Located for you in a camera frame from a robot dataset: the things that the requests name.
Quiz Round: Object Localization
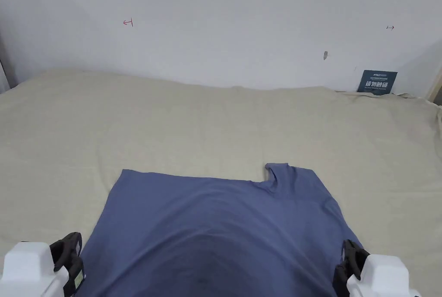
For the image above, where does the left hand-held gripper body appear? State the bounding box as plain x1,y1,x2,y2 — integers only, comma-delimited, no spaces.
0,241,70,297

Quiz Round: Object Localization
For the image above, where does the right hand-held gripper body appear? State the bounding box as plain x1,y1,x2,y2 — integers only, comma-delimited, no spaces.
346,254,423,297

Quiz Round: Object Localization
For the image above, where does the blue shirt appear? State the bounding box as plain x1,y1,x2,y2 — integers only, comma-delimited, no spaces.
70,162,367,297

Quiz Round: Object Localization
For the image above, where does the bed with beige sheet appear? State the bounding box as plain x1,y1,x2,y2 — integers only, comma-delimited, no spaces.
0,68,442,297

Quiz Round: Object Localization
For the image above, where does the dark blue printed card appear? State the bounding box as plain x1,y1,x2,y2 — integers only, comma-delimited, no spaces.
357,70,398,97

